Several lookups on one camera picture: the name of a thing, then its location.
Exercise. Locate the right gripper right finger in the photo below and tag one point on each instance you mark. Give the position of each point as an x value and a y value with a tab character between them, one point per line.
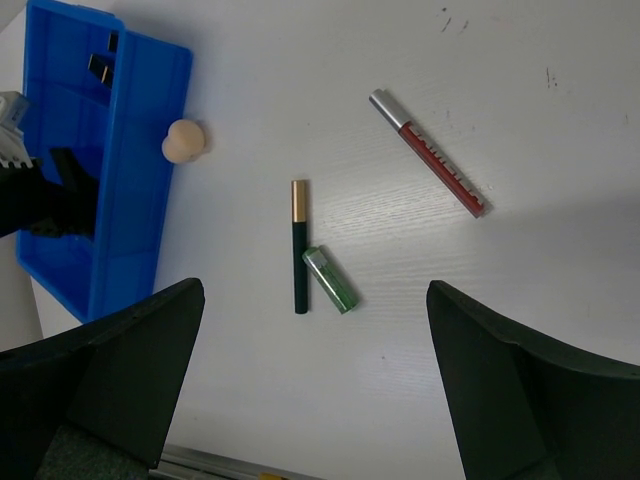
527	406

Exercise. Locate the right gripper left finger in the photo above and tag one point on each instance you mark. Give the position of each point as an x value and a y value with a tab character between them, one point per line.
101	394

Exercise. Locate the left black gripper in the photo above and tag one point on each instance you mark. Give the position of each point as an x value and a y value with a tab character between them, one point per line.
32	203

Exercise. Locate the blue plastic organizer bin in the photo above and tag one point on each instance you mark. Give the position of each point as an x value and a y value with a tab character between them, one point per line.
116	134

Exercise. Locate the beige makeup sponge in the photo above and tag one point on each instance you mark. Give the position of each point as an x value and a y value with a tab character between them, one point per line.
186	141

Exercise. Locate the dark green gold mascara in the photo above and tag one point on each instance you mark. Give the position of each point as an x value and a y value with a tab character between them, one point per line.
299	199

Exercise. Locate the green transparent lip balm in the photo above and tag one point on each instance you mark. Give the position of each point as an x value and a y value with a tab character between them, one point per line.
327	273

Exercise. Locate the red lip gloss tube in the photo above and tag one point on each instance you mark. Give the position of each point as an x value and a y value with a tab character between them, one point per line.
434	157

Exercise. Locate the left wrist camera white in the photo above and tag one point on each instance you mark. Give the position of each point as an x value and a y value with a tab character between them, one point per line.
14	107

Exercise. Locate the front aluminium rail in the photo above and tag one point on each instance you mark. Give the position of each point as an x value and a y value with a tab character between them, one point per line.
185	463

